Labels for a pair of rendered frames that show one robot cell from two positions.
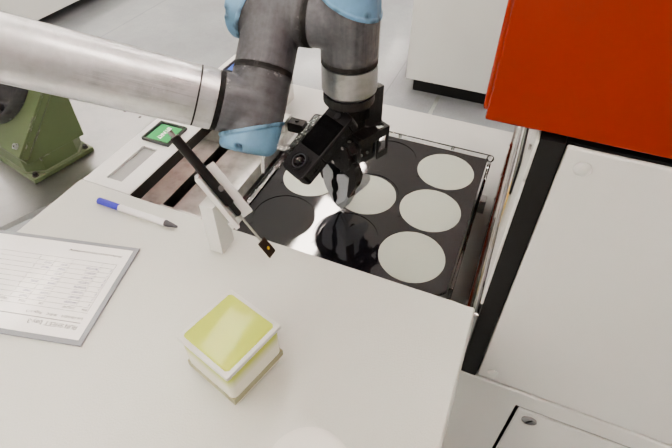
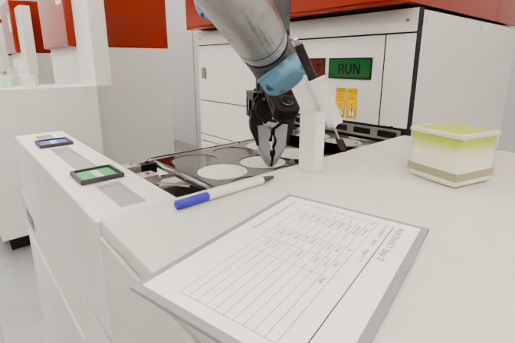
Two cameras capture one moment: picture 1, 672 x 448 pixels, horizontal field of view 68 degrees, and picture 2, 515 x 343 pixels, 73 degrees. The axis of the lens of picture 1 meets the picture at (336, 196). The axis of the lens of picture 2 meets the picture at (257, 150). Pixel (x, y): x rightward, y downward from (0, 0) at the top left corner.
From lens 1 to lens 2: 0.78 m
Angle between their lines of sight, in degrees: 61
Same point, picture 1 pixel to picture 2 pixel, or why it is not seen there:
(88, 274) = (312, 218)
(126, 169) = (122, 200)
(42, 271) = (283, 246)
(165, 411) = (503, 201)
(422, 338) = not seen: hidden behind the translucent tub
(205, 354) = (480, 132)
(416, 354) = not seen: hidden behind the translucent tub
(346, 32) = (287, 2)
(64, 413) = not seen: outside the picture
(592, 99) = not seen: outside the picture
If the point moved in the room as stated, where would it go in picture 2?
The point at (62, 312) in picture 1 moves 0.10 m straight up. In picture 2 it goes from (372, 236) to (382, 122)
